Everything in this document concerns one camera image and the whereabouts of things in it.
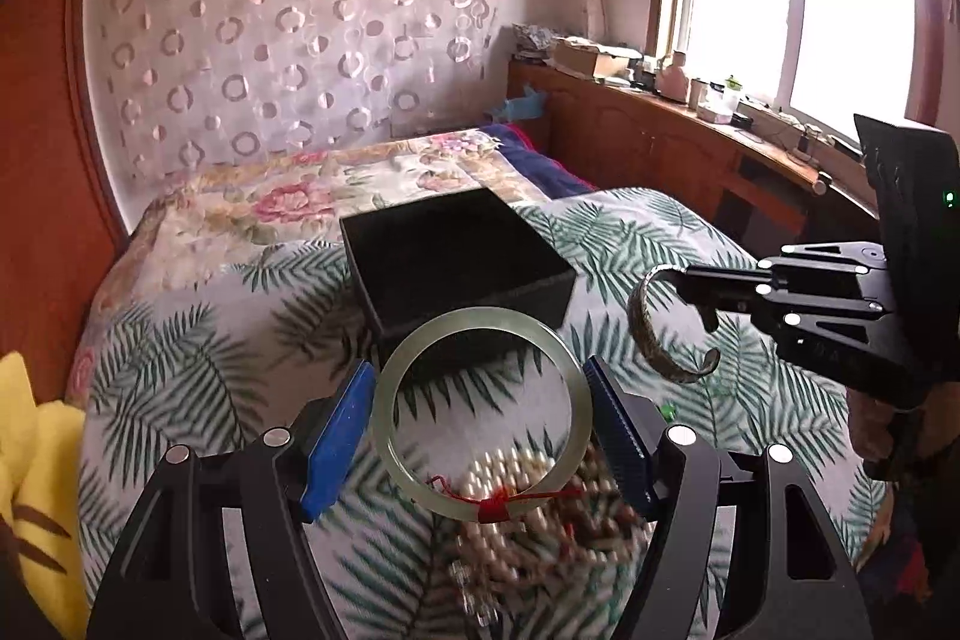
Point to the black jewelry box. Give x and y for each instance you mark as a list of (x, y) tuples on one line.
[(410, 263)]

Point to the pink bottle on cabinet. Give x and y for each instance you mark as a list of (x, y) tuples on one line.
[(672, 82)]

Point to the wooden window-side cabinet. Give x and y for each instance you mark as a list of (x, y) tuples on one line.
[(748, 188)]

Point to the cardboard box on cabinet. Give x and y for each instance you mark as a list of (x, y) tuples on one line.
[(591, 59)]

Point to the person's right hand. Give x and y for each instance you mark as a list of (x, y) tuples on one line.
[(872, 425)]

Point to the blue cloth by cabinet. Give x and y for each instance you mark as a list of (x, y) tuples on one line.
[(529, 106)]

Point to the circle pattern sheer curtain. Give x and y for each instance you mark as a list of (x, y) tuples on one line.
[(186, 84)]

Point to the wooden headboard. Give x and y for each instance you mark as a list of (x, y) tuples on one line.
[(61, 229)]

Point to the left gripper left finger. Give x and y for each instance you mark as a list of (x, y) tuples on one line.
[(168, 576)]

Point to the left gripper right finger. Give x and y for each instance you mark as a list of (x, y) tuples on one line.
[(789, 576)]

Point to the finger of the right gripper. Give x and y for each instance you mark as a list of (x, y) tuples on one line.
[(786, 285), (854, 343)]

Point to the yellow plush toy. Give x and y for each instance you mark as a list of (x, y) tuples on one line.
[(42, 575)]

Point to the pale green jade bangle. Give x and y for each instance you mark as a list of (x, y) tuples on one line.
[(500, 506)]

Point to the navy blue blanket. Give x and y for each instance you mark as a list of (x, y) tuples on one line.
[(551, 177)]

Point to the palm leaf print bedsheet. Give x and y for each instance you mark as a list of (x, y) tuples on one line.
[(214, 366)]

